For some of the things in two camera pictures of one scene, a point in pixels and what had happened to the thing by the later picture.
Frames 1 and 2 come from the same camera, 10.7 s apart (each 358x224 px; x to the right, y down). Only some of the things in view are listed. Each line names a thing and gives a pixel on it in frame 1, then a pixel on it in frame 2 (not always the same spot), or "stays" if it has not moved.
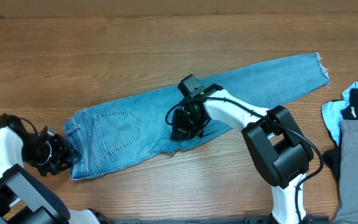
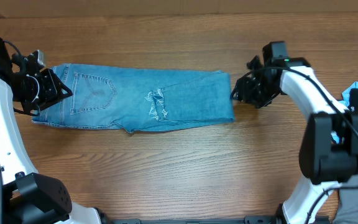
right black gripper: [180, 130] -> [244, 92]
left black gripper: [65, 150] -> [55, 93]
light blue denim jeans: [109, 135] -> [135, 99]
